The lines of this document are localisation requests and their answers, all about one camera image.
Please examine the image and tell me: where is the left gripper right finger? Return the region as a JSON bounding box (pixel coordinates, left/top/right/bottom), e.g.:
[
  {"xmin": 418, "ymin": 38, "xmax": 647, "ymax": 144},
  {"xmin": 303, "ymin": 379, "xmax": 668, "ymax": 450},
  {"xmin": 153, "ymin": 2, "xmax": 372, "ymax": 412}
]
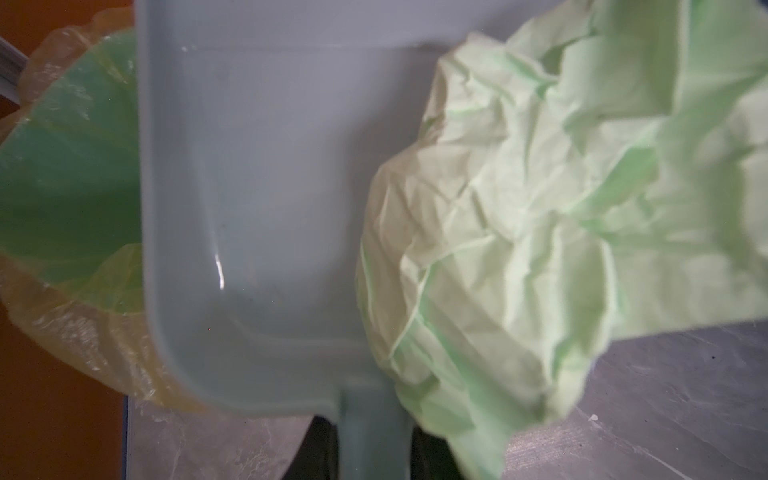
[{"xmin": 410, "ymin": 428, "xmax": 463, "ymax": 480}]

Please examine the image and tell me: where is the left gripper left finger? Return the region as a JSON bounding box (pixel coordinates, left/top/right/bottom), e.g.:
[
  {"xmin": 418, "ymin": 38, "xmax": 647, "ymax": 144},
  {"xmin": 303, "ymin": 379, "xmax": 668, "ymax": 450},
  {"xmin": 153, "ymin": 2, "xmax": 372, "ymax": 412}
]
[{"xmin": 282, "ymin": 416, "xmax": 338, "ymax": 480}]

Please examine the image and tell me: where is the teal dustpan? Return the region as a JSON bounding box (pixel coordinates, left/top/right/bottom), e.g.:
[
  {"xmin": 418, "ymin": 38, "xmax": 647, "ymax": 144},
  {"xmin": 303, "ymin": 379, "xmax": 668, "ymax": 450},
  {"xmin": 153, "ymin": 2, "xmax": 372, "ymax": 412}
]
[{"xmin": 134, "ymin": 1, "xmax": 549, "ymax": 479}]

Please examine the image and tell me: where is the small green paper scrap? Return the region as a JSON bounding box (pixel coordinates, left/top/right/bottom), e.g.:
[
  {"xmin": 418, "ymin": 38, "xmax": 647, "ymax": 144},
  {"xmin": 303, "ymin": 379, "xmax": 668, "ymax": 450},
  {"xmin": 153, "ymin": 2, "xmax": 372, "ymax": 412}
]
[{"xmin": 356, "ymin": 1, "xmax": 767, "ymax": 479}]

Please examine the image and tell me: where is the green trash bin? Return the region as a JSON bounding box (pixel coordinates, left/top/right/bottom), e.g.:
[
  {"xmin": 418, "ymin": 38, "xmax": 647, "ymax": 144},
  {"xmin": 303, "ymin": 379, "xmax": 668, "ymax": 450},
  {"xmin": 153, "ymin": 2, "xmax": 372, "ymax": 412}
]
[{"xmin": 1, "ymin": 28, "xmax": 144, "ymax": 314}]

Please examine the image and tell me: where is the left aluminium corner post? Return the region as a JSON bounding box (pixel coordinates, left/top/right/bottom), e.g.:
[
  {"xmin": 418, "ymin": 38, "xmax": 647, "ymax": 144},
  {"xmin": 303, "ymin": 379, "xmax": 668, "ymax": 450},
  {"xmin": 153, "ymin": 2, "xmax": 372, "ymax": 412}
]
[{"xmin": 0, "ymin": 38, "xmax": 28, "ymax": 105}]

